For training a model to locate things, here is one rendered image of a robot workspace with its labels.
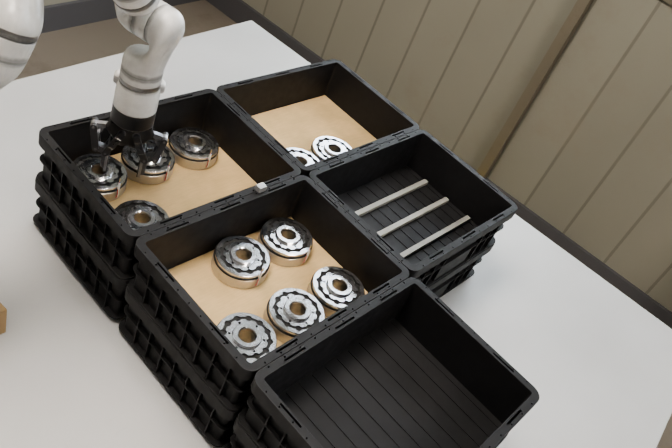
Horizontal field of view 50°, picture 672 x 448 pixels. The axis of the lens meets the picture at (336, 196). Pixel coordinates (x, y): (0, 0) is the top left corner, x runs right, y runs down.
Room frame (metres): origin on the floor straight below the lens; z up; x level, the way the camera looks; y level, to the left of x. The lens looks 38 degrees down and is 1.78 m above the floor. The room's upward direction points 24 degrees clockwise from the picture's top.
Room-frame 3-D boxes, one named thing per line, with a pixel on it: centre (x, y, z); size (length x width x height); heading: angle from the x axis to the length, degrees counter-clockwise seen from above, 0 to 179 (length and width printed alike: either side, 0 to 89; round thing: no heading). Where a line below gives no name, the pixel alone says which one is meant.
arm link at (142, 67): (0.99, 0.37, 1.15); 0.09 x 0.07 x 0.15; 76
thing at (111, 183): (0.97, 0.42, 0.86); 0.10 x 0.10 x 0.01
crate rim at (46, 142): (1.03, 0.30, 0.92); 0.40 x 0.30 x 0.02; 150
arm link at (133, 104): (1.01, 0.39, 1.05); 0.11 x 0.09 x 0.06; 21
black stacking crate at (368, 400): (0.73, -0.22, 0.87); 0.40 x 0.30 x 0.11; 150
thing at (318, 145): (1.34, 0.05, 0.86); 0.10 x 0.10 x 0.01
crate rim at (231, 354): (0.88, 0.04, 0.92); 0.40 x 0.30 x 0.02; 150
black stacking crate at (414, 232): (1.23, -0.15, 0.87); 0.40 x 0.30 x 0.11; 150
